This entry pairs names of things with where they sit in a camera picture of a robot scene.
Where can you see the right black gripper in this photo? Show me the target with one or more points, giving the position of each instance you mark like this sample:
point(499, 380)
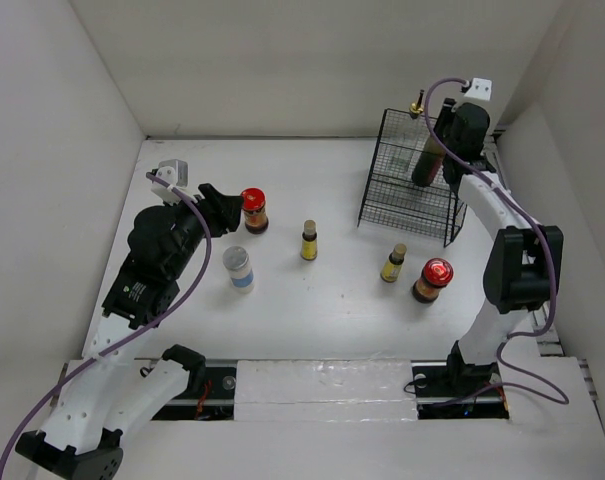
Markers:
point(445, 115)

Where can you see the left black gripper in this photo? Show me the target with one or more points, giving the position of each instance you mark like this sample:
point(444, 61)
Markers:
point(227, 206)

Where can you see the red lid sauce jar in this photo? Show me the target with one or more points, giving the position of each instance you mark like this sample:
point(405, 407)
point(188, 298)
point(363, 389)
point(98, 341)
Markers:
point(435, 275)
point(254, 210)

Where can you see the dark sauce bottle black cap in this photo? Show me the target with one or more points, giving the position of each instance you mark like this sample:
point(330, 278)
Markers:
point(428, 164)

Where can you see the clear oil bottle gold spout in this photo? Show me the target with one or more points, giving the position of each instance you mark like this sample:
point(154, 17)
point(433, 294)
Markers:
point(404, 127)

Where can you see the small yellow bottle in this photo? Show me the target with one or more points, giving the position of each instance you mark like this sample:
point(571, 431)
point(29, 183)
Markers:
point(309, 241)
point(393, 265)

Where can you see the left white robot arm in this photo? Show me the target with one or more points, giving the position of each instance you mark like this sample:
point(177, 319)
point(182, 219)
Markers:
point(85, 434)

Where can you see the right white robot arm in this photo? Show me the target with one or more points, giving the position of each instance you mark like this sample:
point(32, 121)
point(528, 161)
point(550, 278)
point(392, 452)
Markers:
point(523, 268)

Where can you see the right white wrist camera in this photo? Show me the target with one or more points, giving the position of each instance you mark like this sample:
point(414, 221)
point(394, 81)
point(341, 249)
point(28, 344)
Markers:
point(478, 90)

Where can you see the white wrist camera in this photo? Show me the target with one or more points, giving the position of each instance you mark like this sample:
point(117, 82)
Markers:
point(173, 172)
point(478, 90)

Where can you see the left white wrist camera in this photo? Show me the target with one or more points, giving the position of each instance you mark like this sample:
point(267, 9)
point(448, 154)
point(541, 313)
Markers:
point(173, 172)

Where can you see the black wire rack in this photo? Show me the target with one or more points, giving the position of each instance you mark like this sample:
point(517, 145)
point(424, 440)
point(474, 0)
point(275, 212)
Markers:
point(391, 199)

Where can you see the black mounting rail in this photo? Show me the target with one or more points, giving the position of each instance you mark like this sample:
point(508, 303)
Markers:
point(331, 391)

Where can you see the aluminium side rail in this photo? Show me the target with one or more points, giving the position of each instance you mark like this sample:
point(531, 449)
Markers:
point(543, 318)

